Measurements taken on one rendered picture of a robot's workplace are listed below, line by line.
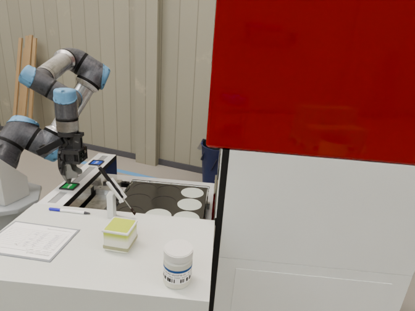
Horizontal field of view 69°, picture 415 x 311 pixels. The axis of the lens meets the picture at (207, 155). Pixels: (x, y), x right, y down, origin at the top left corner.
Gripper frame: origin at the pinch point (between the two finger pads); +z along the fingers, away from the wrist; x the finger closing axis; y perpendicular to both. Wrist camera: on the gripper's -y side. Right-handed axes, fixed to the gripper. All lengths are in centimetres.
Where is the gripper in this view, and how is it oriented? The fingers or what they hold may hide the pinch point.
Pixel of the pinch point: (67, 180)
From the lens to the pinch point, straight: 129.3
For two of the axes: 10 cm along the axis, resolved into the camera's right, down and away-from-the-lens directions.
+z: -0.7, 9.4, 3.3
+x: 0.6, -3.3, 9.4
